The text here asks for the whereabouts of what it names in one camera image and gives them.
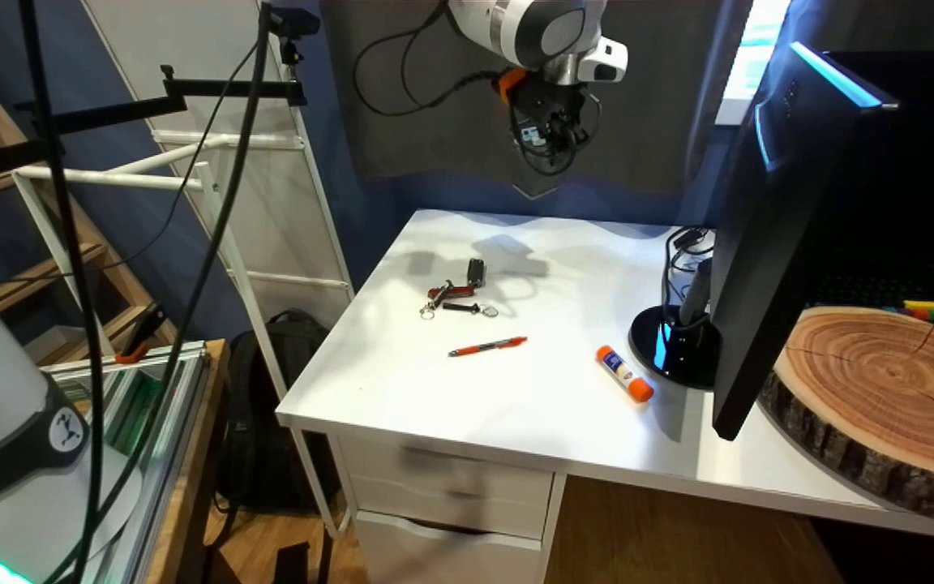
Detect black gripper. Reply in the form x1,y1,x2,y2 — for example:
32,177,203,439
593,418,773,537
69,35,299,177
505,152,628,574
503,68,607,176

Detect grey curtain panel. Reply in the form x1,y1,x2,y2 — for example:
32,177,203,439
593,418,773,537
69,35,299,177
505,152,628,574
319,0,732,215

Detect red pen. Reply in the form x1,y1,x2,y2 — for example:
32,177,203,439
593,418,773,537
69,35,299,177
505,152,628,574
443,335,533,360

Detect orange capped glue stick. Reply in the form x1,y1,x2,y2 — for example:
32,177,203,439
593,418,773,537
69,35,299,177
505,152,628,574
593,342,657,410

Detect black computer monitor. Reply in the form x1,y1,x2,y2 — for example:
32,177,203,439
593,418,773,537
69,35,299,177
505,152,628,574
708,38,934,446

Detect white drawer unit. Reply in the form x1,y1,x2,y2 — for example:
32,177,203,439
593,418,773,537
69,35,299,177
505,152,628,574
327,433,571,584

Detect black backpack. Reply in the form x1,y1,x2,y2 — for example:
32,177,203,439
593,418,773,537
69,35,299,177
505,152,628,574
208,309,329,515

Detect round wood slice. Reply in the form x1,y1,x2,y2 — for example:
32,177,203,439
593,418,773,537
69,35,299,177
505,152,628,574
754,302,934,536

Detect black tripod pole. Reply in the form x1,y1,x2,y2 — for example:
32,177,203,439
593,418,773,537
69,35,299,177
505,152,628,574
16,0,111,584

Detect glass top side table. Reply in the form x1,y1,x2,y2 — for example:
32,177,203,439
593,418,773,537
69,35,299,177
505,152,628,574
0,338,232,584

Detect wooden ladder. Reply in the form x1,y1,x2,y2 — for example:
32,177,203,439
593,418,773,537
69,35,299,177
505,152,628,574
0,54,171,369

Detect black tool with metal ring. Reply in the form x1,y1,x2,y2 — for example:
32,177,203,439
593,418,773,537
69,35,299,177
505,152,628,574
415,297,503,323

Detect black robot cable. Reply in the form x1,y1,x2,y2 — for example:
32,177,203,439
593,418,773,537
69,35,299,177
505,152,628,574
351,0,515,120

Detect black mounted camera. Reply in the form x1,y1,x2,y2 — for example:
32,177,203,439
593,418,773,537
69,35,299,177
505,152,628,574
255,0,323,68

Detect white metal shelf frame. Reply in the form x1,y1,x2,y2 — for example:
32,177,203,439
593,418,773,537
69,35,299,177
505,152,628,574
9,126,361,536

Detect black camera cable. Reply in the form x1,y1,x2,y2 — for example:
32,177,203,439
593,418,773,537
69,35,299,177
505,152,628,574
43,26,280,584

